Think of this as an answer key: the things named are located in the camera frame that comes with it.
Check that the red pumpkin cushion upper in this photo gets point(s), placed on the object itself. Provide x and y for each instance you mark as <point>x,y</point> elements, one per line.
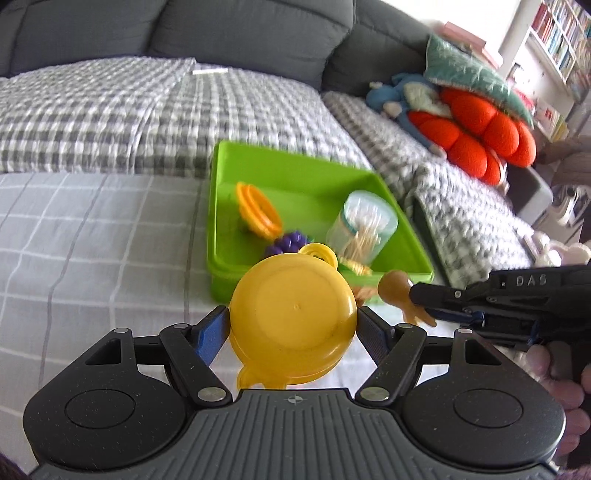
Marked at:
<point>511,139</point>

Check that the brown hand-shaped toy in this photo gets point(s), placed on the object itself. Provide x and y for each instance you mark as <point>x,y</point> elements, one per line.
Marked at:
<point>394,289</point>

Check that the grey checked sofa cover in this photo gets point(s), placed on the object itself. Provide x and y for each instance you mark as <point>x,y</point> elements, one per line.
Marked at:
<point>147,116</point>

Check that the orange toy bowl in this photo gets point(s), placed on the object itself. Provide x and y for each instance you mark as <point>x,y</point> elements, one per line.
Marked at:
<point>258,212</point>

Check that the dark grey sofa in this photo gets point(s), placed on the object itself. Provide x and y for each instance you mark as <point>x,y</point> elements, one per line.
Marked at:
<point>331,45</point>

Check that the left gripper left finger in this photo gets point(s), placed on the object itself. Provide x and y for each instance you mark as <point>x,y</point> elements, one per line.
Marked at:
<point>190,350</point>

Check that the red pumpkin cushion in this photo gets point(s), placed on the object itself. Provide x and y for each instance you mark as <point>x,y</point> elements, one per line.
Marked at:
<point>461,148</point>
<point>511,139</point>

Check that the white bookshelf with books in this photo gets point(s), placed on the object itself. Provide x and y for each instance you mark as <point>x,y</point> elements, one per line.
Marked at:
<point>546,56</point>

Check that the purple toy grapes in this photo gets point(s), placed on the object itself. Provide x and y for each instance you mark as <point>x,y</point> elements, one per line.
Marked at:
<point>290,242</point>

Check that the green quilted cushion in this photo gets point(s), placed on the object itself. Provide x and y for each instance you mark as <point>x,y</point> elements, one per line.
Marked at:
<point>447,66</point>

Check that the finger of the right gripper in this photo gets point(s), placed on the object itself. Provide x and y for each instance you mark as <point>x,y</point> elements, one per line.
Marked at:
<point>448,302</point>
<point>472,319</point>

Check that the yellow toy cup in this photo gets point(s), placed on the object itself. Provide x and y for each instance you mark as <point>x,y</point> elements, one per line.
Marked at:
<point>292,317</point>

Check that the blue plush toy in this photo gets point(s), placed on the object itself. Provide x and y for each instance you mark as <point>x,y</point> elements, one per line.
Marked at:
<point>408,93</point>

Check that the small orange animal figurine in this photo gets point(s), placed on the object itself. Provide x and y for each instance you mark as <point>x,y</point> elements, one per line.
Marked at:
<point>365,295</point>

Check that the green plastic cookie box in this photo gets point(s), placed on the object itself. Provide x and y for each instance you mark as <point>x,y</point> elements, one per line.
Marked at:
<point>308,194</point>

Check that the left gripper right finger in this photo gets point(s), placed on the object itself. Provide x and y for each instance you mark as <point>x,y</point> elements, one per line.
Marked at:
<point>396,351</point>

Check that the cotton swab clear container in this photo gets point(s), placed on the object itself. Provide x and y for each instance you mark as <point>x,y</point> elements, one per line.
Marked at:
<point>362,228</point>

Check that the person right hand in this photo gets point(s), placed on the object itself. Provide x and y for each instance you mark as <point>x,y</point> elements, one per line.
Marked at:
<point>568,393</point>

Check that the grey patterned quilt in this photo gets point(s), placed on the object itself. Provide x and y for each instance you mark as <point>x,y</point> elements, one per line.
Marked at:
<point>469,228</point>

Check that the red pumpkin cushion lower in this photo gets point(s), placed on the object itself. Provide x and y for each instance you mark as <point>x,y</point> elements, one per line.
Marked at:
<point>461,148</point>

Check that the light grid-pattern cloth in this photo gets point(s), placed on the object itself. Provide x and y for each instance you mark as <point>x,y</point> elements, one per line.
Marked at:
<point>82,254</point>

